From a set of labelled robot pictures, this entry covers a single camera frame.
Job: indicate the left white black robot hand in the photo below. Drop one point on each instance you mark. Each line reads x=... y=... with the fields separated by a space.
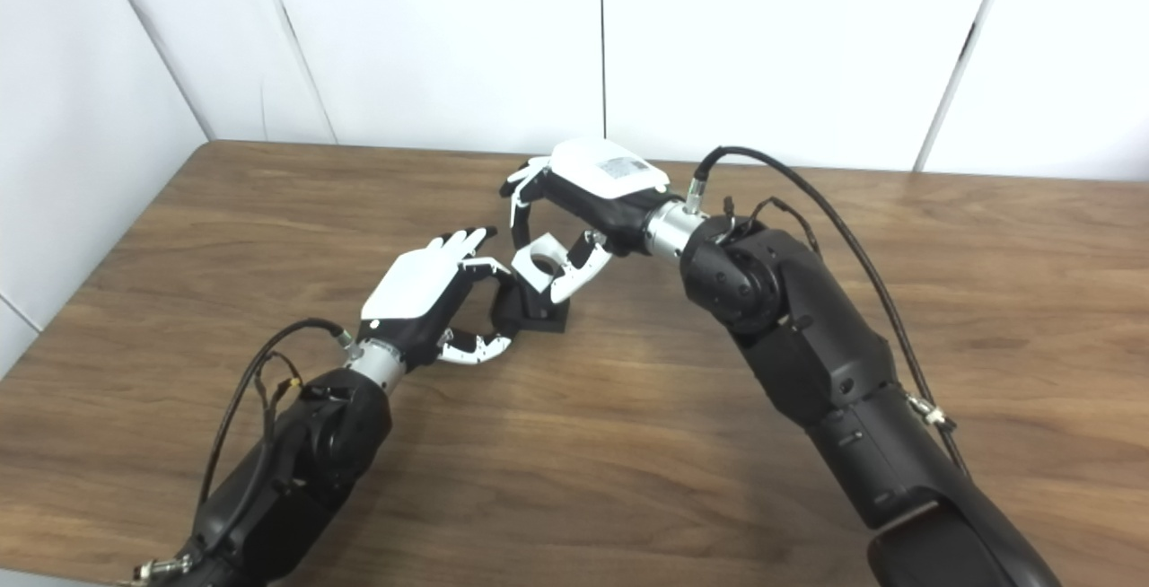
x=417 y=286

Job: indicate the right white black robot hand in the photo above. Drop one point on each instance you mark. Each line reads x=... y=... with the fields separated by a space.
x=601 y=179

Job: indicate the white square piece with hole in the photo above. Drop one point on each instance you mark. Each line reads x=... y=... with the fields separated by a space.
x=530 y=275

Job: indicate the black peg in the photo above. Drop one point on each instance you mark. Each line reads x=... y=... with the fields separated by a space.
x=539 y=311

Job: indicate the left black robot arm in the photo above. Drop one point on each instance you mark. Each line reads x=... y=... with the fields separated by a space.
x=305 y=461

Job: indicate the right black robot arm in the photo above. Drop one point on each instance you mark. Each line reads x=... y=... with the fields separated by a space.
x=826 y=363

